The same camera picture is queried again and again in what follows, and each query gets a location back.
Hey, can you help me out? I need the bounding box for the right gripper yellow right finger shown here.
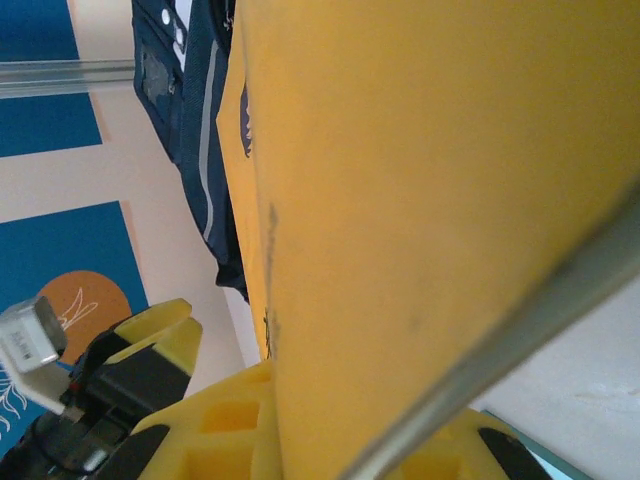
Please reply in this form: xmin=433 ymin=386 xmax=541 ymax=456
xmin=397 ymin=407 xmax=551 ymax=480

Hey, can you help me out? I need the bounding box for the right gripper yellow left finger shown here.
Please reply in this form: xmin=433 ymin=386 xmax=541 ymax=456
xmin=127 ymin=359 xmax=280 ymax=480

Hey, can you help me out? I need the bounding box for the navy blue backpack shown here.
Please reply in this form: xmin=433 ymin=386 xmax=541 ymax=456
xmin=130 ymin=0 xmax=251 ymax=304

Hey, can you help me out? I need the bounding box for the yellow booklet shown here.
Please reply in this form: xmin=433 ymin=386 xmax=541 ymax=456
xmin=215 ymin=0 xmax=640 ymax=480

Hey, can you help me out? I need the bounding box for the aluminium frame post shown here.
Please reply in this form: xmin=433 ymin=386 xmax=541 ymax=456
xmin=0 ymin=58 xmax=137 ymax=100

